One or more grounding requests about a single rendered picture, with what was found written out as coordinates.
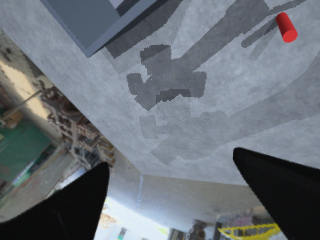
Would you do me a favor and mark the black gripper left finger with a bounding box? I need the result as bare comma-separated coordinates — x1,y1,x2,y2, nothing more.
0,162,110,240

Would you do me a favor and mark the red peg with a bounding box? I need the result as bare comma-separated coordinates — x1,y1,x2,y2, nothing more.
276,12,297,43

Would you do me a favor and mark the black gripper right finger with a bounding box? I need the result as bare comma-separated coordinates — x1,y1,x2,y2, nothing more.
233,148,320,240

